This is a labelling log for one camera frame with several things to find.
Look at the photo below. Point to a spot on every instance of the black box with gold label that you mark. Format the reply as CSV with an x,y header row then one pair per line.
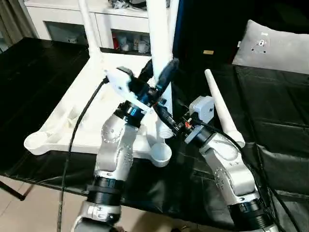
x,y
212,29

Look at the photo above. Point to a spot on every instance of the grey round container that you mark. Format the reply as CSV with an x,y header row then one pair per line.
x,y
138,3

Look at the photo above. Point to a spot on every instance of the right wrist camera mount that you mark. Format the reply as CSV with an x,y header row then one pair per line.
x,y
205,108

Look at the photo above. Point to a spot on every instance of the grey cushion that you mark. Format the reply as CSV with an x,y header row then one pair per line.
x,y
289,48

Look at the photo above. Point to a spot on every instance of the black metal table frame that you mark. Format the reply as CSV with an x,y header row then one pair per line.
x,y
12,191

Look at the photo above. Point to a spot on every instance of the white cabinet with glass doors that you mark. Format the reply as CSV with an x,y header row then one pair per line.
x,y
72,14

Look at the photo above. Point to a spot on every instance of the brown curtain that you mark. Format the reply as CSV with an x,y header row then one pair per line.
x,y
12,19

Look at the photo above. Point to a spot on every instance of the white plastic table leg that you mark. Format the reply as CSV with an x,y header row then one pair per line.
x,y
90,29
172,29
222,108
158,36

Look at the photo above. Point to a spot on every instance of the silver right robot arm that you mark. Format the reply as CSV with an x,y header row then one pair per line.
x,y
229,164

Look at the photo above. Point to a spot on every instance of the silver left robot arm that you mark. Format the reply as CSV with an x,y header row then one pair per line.
x,y
113,149

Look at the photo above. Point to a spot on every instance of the white plastic table top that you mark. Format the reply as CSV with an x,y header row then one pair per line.
x,y
60,125

